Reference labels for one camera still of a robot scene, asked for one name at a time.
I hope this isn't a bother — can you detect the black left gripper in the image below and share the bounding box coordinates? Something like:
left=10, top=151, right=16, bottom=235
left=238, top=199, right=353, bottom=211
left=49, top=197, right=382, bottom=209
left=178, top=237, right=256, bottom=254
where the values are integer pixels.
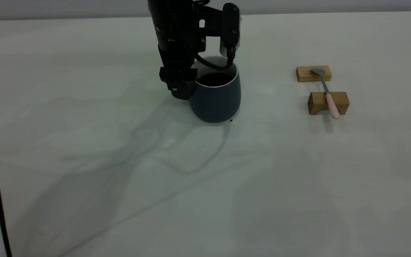
left=156, top=18, right=206, bottom=101

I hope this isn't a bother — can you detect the dark grey ceramic mug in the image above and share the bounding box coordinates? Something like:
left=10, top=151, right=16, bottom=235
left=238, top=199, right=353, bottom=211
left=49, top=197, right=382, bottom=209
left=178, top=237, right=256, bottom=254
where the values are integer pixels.
left=189, top=55, right=242, bottom=123

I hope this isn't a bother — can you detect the metal spoon with pink handle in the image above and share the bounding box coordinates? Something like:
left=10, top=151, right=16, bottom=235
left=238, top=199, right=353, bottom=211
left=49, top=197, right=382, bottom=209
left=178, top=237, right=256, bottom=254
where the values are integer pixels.
left=311, top=68, right=340, bottom=120

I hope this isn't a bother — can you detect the dark coffee liquid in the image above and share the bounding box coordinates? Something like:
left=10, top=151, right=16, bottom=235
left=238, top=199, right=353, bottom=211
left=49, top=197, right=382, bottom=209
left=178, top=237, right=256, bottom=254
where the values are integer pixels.
left=196, top=72, right=234, bottom=87

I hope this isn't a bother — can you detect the flat rectangular wooden block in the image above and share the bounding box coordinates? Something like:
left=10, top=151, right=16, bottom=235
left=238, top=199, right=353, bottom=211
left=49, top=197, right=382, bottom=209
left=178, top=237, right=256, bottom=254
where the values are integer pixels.
left=296, top=65, right=332, bottom=83

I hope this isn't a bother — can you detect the arched wooden block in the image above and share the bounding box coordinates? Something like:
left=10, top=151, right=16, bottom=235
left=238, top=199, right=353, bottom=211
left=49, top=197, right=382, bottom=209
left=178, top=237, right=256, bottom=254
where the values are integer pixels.
left=308, top=91, right=350, bottom=115

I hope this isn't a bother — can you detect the black left camera cable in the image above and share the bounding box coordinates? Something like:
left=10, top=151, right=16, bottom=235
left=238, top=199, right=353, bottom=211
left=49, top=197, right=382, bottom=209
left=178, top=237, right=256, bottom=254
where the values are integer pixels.
left=193, top=46, right=236, bottom=71

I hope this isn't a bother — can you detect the black left camera mount bracket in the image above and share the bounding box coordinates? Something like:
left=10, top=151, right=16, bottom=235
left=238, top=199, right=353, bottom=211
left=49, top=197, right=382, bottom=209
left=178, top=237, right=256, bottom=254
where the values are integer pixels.
left=195, top=5, right=224, bottom=38

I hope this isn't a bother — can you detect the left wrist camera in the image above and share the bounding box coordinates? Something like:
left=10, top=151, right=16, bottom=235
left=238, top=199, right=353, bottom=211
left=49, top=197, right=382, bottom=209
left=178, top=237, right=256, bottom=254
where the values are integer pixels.
left=221, top=3, right=241, bottom=58

